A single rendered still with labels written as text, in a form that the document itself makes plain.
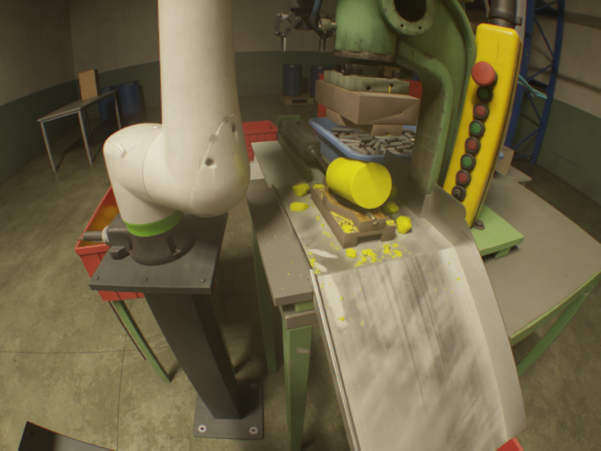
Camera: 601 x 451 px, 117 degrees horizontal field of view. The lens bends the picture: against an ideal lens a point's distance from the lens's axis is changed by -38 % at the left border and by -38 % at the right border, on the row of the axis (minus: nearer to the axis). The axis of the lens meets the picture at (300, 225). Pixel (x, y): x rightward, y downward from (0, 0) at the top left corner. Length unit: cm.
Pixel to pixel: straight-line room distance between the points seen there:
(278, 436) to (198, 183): 112
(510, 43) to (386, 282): 43
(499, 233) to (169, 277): 64
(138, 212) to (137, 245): 8
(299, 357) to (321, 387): 90
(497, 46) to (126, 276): 76
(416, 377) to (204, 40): 50
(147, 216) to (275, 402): 105
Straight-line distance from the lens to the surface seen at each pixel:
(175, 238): 58
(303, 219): 51
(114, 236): 63
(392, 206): 55
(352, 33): 41
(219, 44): 37
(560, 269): 73
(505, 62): 53
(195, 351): 83
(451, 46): 52
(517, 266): 65
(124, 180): 50
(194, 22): 37
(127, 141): 50
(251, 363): 147
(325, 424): 134
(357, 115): 36
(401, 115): 39
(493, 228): 64
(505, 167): 248
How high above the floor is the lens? 128
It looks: 34 degrees down
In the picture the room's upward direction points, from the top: 1 degrees clockwise
